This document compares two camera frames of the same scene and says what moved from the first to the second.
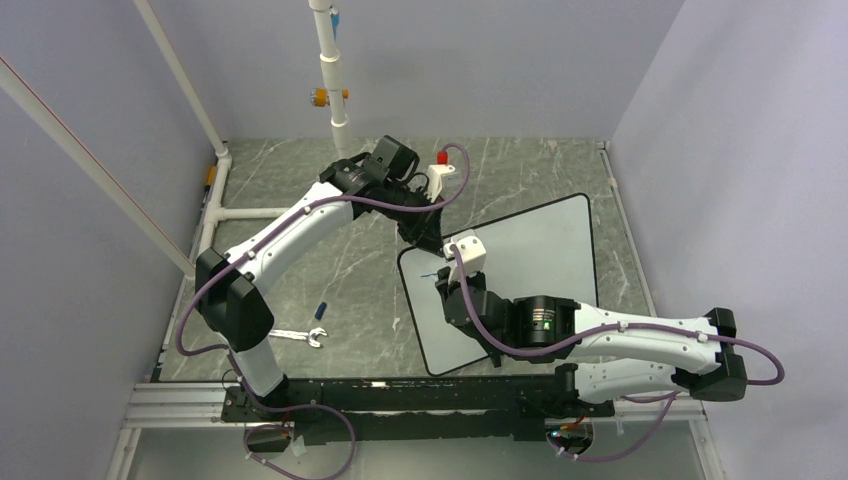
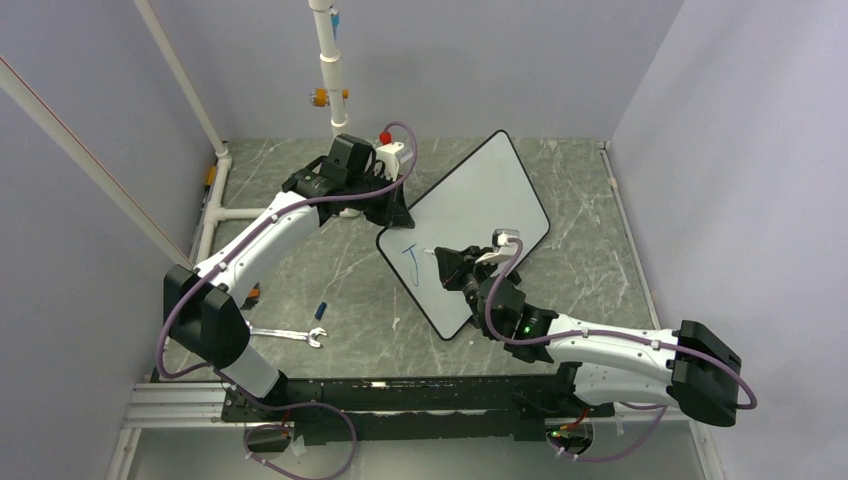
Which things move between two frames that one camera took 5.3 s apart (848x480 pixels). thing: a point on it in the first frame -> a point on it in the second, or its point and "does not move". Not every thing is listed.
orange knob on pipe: (319, 97) does not move
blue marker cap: (320, 310) does not move
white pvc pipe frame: (215, 214) does not move
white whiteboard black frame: (548, 252) -> (489, 189)
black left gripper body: (412, 224) -> (375, 208)
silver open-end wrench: (310, 335) does not move
